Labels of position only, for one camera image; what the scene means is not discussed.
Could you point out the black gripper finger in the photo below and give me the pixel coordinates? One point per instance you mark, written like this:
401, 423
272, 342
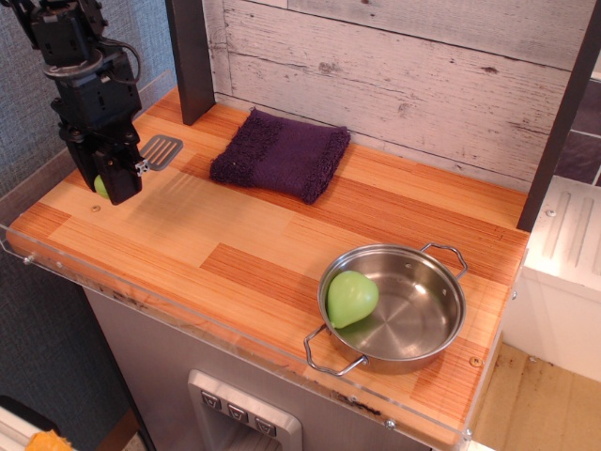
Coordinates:
83, 154
118, 170

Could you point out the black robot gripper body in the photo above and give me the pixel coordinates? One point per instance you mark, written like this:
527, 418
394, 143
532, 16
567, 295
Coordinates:
97, 97

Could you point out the green handled grey spatula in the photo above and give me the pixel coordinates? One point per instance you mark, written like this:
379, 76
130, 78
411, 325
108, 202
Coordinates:
156, 155

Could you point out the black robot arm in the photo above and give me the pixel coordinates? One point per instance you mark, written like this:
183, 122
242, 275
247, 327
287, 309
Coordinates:
69, 28

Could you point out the purple folded towel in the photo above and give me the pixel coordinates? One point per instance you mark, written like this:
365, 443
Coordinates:
282, 155

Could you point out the clear acrylic table guard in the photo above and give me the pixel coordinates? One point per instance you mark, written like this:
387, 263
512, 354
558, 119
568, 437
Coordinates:
239, 268

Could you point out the silver dispenser panel with buttons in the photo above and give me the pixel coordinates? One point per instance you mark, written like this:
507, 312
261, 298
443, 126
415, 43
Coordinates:
230, 419

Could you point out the green plastic pear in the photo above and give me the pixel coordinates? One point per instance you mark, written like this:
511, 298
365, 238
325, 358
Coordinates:
351, 297

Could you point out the yellow orange cloth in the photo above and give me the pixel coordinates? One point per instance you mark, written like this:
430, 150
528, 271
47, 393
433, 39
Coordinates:
48, 441

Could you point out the white plastic container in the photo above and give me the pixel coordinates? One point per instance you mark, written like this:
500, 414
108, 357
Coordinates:
555, 310

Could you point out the dark right vertical post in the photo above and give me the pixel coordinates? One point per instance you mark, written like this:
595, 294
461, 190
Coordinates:
571, 99

